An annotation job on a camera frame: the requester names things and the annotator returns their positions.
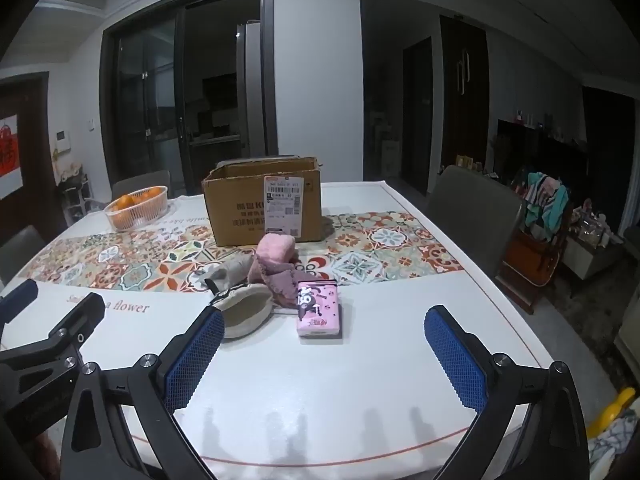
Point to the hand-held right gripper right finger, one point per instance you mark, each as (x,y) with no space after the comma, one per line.
(455,360)

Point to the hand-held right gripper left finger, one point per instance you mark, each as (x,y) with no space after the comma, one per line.
(195,355)

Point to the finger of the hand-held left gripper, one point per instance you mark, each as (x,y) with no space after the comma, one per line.
(82,317)
(20,296)

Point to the grey printed fabric pouch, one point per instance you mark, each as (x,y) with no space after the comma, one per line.
(227,270)

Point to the pink fluffy towel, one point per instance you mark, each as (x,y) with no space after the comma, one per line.
(274,248)

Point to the brown cardboard box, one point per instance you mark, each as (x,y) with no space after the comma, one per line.
(235,205)

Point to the grey dining chair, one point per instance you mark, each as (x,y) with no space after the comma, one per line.
(470,215)
(20,252)
(142,182)

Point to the white cloth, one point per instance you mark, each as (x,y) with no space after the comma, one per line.
(245,310)

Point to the mauve fluffy cloth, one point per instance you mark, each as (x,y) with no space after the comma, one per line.
(280,285)

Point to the small shoe rack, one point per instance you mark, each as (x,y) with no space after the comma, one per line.
(75,195)

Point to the white plastic fruit basket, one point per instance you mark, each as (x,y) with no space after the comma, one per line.
(145,219)

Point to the wooden high chair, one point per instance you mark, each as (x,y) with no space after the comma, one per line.
(525,265)

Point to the orange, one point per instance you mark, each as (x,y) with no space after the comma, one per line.
(122,203)
(156,192)
(140,197)

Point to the pink tissue pack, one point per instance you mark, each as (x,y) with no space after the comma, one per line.
(320,310)

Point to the white intercom panel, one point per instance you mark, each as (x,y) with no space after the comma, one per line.
(62,141)

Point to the yellow plastic toy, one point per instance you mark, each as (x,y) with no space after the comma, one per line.
(612,410)

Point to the blue patterned cloth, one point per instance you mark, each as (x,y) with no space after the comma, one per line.
(615,445)

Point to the teal striped clothes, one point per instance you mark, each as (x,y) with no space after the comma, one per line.
(547,200)

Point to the dark low sideboard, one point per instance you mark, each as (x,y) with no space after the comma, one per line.
(545,155)

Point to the dark sliding glass door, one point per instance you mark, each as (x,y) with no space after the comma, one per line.
(140,100)

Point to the dark interior door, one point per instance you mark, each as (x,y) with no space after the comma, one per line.
(417,120)

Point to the tall dark cabinet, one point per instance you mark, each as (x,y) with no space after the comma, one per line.
(464,110)

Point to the silver refrigerator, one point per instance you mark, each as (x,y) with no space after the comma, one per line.
(250,90)

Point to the red wall poster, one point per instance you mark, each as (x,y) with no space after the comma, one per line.
(9,155)

